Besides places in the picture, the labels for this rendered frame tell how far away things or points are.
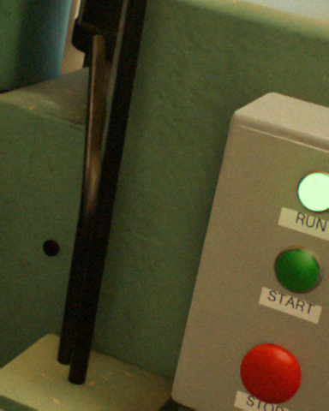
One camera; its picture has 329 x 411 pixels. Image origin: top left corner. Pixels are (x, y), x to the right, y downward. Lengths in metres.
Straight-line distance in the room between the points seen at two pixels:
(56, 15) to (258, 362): 0.31
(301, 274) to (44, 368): 0.18
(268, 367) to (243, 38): 0.17
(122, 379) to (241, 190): 0.16
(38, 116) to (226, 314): 0.20
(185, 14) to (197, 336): 0.17
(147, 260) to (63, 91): 0.16
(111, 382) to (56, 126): 0.16
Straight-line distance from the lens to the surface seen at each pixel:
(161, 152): 0.59
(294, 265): 0.51
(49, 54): 0.74
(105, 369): 0.63
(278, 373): 0.53
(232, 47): 0.57
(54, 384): 0.61
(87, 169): 0.60
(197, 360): 0.55
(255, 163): 0.51
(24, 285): 0.71
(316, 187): 0.50
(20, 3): 0.70
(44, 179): 0.68
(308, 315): 0.52
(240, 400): 0.55
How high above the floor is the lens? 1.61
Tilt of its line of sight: 20 degrees down
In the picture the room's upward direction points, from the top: 11 degrees clockwise
